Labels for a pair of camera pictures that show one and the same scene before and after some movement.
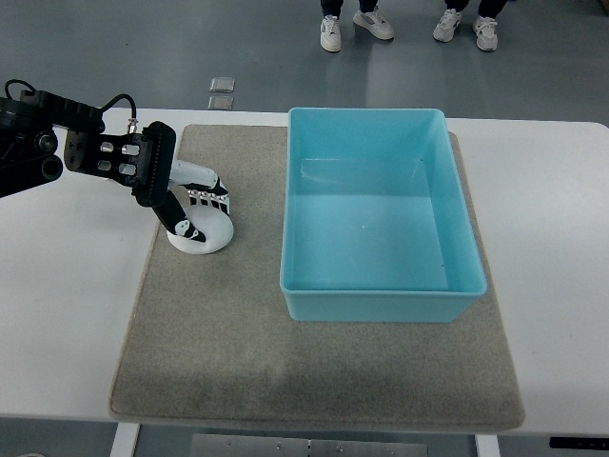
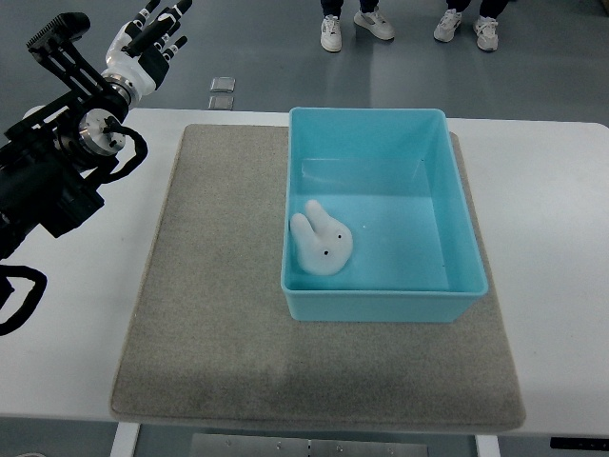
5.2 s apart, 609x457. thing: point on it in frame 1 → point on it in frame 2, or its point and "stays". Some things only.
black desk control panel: [579, 443] stays
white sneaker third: [445, 27] stays
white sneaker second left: [374, 23] stays
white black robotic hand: [203, 187] → [139, 53]
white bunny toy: [210, 221] → [324, 243]
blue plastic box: [376, 223] stays
